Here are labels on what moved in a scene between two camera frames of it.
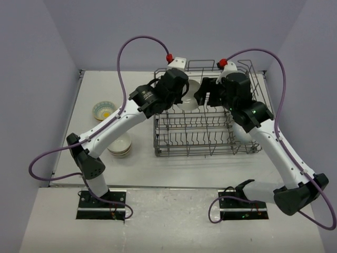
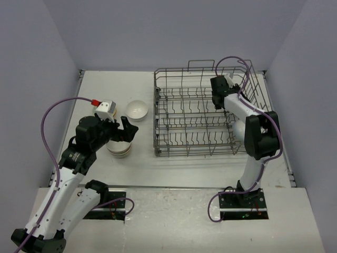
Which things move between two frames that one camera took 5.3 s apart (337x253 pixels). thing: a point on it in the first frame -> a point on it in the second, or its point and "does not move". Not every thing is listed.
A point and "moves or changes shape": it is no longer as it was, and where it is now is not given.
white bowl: [189, 101] moves or changes shape
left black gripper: [178, 98] -> [128, 133]
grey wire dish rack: [187, 129] does not move
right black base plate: [233, 209] does not move
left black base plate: [91, 207] does not move
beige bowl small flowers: [120, 153] does not move
